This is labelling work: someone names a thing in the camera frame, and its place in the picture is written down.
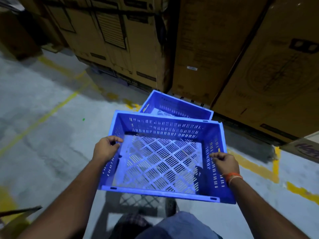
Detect person's left hand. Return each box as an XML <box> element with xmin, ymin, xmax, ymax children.
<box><xmin>92</xmin><ymin>135</ymin><xmax>124</xmax><ymax>165</ymax></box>

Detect person's right hand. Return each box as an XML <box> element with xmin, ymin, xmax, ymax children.
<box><xmin>209</xmin><ymin>152</ymin><xmax>240</xmax><ymax>178</ymax></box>

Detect person's right forearm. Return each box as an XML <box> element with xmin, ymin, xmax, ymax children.
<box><xmin>228</xmin><ymin>175</ymin><xmax>309</xmax><ymax>239</ymax></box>

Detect person's left forearm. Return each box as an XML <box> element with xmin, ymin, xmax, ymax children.
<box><xmin>17</xmin><ymin>159</ymin><xmax>110</xmax><ymax>239</ymax></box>

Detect orange wristband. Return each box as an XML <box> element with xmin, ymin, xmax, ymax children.
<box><xmin>222</xmin><ymin>172</ymin><xmax>244</xmax><ymax>186</ymax></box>

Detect dark blue pallet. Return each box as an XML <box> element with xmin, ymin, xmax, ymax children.
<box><xmin>86</xmin><ymin>64</ymin><xmax>140</xmax><ymax>87</ymax></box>

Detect cardboard box purple print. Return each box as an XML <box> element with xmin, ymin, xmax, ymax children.
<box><xmin>278</xmin><ymin>131</ymin><xmax>319</xmax><ymax>165</ymax></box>

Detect grey-blue shirt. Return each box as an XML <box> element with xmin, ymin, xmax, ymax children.
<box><xmin>134</xmin><ymin>211</ymin><xmax>224</xmax><ymax>239</ymax></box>

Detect dark plaid trousers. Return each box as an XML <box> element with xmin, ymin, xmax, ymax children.
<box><xmin>109</xmin><ymin>212</ymin><xmax>154</xmax><ymax>239</ymax></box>

